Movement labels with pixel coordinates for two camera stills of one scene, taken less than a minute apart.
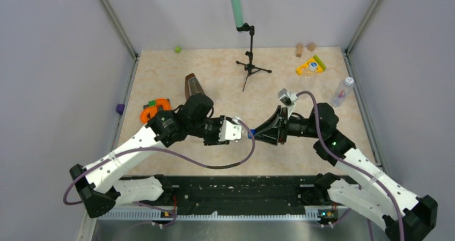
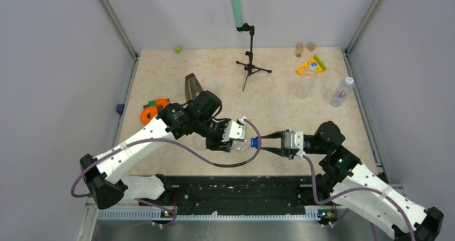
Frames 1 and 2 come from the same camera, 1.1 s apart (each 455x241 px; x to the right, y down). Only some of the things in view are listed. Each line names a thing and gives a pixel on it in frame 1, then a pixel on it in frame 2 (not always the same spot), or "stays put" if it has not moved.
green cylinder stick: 322,65 stays put
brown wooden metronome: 192,86 stays put
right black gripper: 274,137 → 289,152
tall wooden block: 299,50 stays put
